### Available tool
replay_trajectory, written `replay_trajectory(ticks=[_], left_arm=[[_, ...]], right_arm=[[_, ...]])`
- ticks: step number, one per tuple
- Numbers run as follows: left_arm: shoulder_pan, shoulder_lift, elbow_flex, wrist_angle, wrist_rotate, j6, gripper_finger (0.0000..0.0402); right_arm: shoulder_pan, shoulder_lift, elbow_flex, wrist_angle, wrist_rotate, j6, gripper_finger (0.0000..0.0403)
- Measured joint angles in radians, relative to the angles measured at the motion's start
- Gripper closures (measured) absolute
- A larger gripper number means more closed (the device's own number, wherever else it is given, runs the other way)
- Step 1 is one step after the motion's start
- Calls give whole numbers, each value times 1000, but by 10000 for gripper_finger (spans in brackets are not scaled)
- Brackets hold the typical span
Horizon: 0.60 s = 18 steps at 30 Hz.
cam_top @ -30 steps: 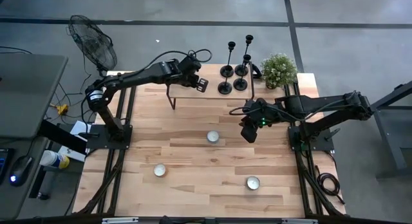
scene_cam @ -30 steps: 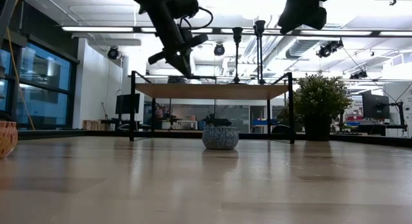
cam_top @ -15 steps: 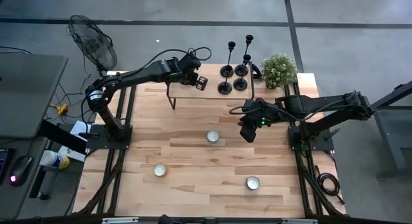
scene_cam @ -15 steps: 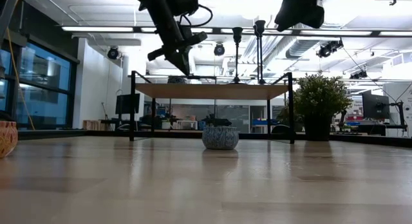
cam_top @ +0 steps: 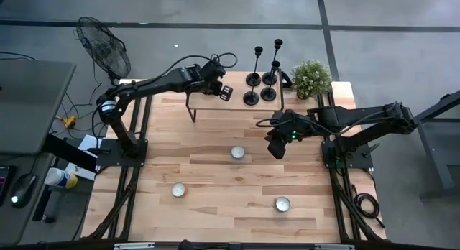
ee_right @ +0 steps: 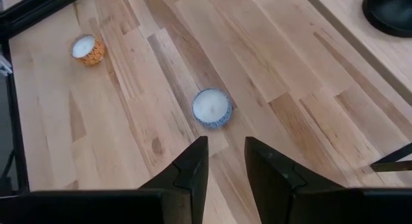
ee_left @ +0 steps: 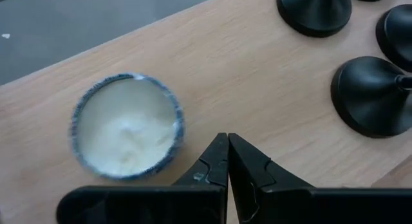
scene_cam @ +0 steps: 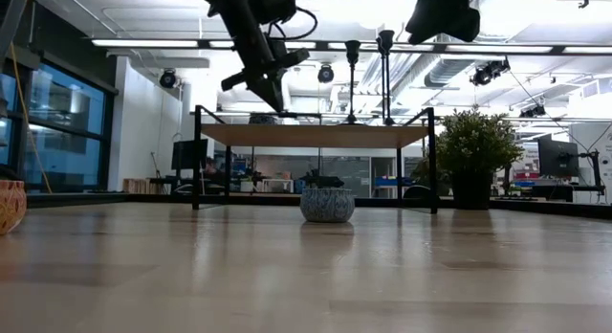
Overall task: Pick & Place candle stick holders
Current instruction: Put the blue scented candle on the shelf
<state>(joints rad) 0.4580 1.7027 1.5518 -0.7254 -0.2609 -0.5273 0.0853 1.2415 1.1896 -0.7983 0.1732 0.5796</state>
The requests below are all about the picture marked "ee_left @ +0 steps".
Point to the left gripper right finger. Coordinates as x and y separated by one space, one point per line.
289 204

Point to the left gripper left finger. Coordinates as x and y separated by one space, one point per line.
145 204

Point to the blue patterned candle tin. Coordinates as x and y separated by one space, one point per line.
127 130

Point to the short black candlestick holder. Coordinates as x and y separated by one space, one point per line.
313 11
370 98

